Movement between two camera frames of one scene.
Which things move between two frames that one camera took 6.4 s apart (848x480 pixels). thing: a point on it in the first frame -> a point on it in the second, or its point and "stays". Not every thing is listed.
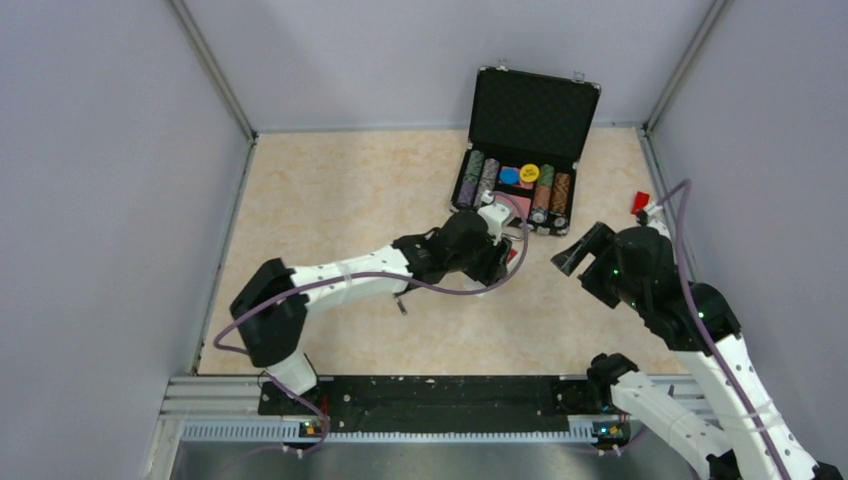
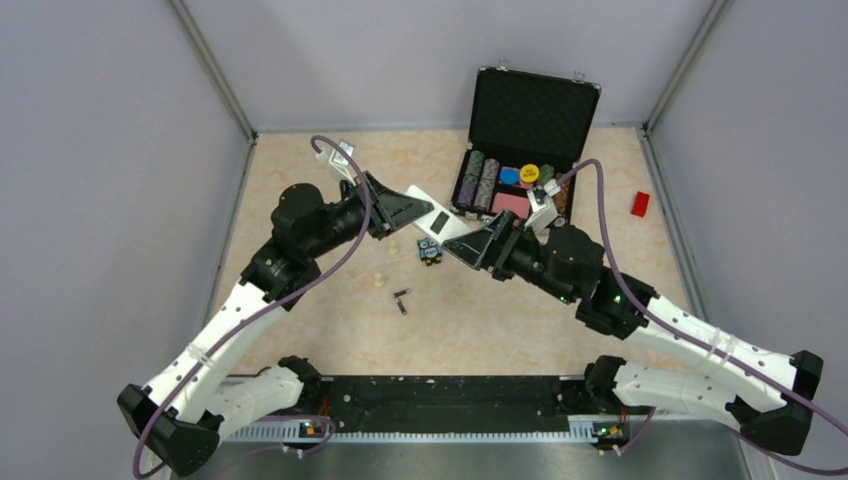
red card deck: [525, 204] stays
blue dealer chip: [509, 175] stays
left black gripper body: [484, 262] -> [346, 219]
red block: [640, 201] stays
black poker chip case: [530, 130] stays
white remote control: [512, 262] -> [442, 223]
